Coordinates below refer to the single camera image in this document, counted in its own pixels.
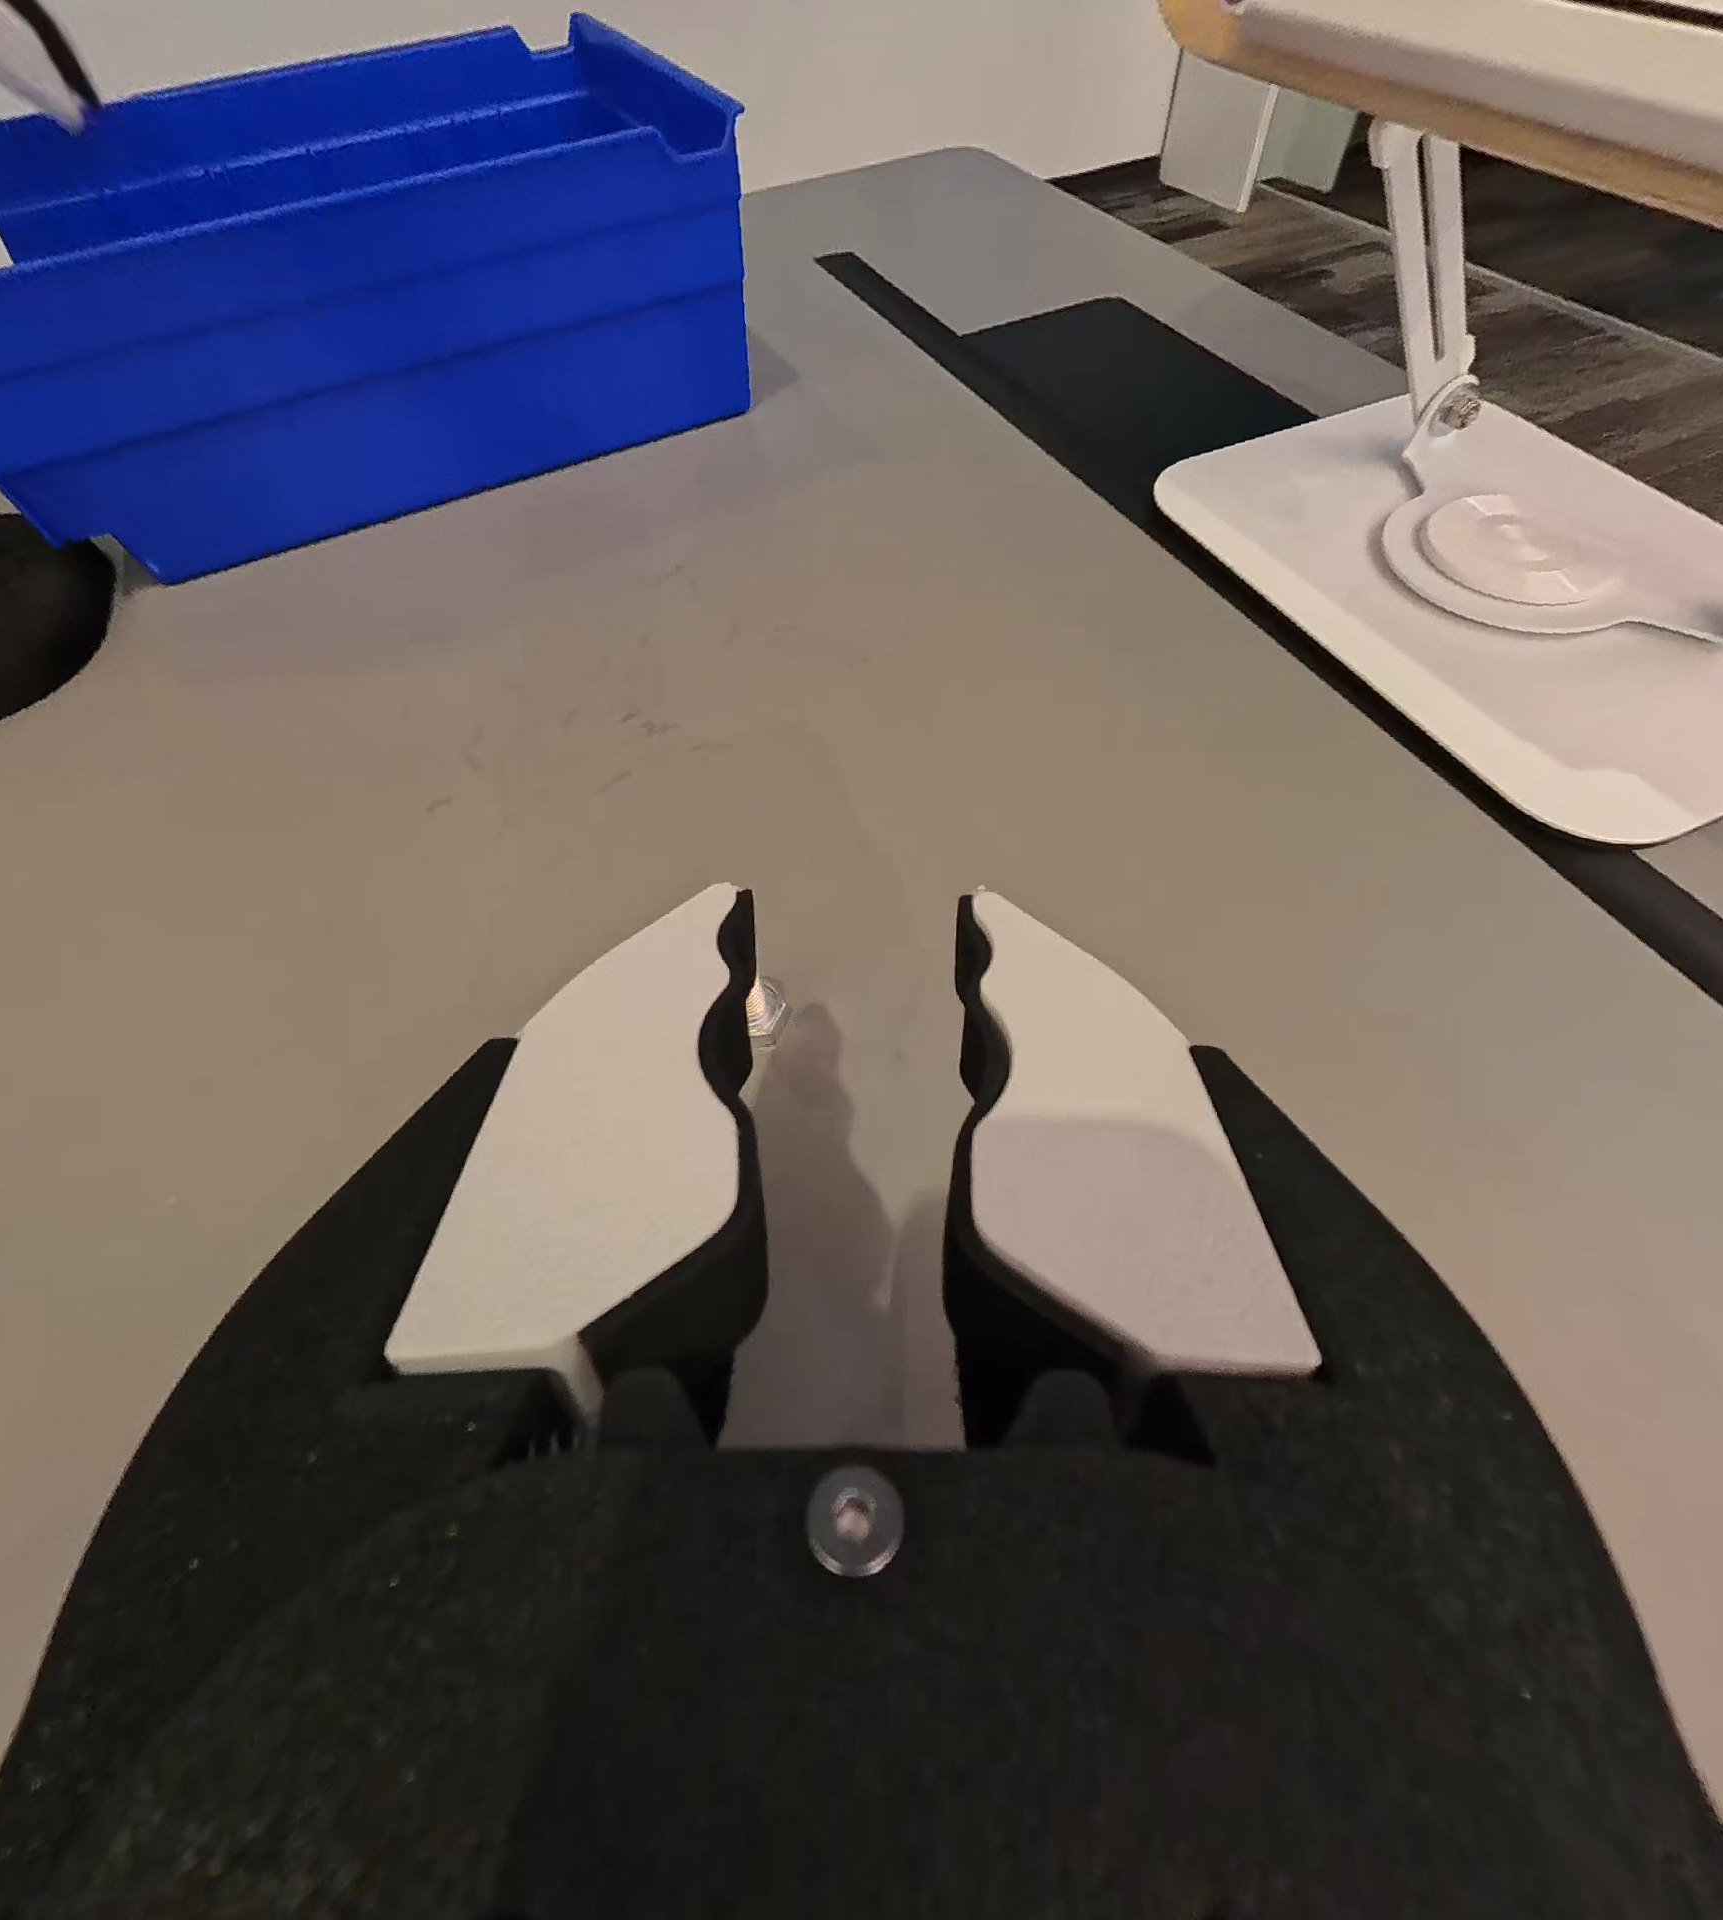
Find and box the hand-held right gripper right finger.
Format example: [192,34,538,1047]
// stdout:
[940,887,1325,1450]

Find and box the wood and white document stand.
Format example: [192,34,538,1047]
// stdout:
[1153,0,1723,850]

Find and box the blue plastic bin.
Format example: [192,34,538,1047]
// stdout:
[0,12,754,588]

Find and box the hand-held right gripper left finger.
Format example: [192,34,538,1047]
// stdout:
[382,882,774,1454]

